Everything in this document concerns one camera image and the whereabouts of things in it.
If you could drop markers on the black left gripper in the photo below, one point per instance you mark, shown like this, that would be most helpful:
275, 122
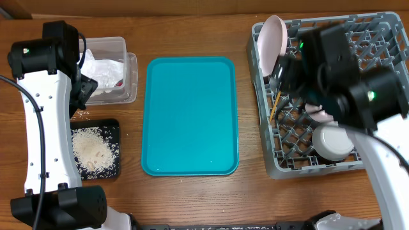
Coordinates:
89, 86

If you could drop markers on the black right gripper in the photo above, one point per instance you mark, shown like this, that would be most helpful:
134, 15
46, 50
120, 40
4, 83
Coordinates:
286, 69

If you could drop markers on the wooden chopstick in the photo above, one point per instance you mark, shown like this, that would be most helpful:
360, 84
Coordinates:
274, 106

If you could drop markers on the red snack wrapper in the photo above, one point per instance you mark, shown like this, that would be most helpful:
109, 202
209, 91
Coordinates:
120, 83

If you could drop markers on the large pink plate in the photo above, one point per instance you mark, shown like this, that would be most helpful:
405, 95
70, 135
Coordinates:
272, 42

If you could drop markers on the grey metal bowl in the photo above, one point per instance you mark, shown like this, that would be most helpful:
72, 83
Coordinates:
331, 142

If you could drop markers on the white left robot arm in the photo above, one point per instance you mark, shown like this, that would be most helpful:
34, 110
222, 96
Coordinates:
47, 72

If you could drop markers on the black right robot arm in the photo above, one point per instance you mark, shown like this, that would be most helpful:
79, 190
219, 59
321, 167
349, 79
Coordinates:
371, 106

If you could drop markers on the spilled rice grains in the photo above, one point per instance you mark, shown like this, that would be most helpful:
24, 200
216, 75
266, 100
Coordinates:
80, 116

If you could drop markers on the clear plastic bin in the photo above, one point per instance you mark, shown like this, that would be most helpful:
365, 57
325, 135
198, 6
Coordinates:
114, 48

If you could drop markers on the black tray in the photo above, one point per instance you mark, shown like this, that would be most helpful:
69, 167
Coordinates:
96, 124

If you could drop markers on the rice pile on tray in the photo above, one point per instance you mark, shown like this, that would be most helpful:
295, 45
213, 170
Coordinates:
92, 151

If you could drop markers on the teal serving tray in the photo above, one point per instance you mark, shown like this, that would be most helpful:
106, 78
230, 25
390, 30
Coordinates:
190, 123

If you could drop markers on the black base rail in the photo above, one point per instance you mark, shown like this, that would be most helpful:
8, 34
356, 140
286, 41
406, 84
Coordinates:
292, 225

